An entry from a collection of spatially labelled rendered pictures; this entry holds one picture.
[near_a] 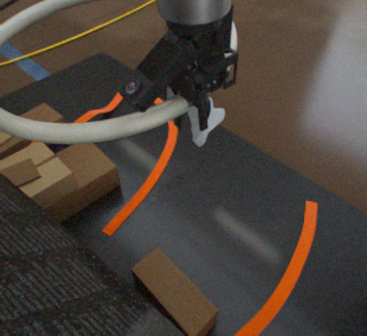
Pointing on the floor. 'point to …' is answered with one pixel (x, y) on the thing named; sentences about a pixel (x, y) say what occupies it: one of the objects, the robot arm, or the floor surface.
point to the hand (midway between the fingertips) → (185, 133)
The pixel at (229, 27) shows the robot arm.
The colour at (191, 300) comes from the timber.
